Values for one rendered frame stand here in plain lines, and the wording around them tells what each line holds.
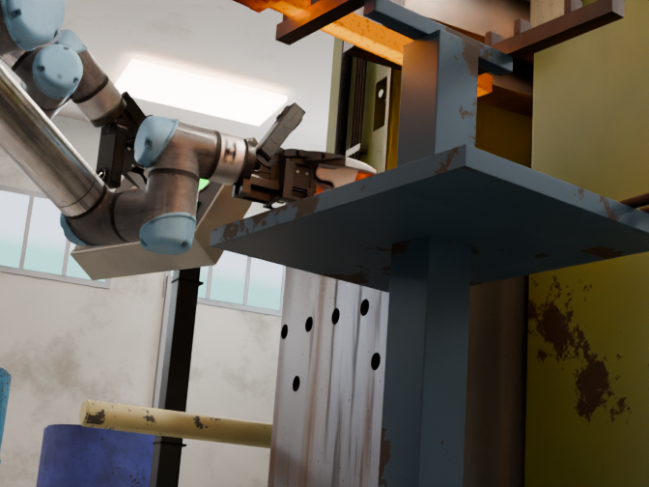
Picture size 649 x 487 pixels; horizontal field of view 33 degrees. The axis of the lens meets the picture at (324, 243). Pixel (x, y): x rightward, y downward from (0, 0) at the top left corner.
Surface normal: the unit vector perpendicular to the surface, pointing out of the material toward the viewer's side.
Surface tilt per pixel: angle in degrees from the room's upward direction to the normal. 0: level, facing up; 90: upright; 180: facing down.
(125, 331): 90
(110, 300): 90
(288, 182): 90
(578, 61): 90
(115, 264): 150
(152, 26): 180
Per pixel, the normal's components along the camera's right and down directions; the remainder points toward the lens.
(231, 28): -0.07, 0.96
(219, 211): 0.80, -0.11
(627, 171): -0.88, -0.19
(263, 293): 0.41, -0.21
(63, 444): -0.45, -0.27
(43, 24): 0.92, -0.05
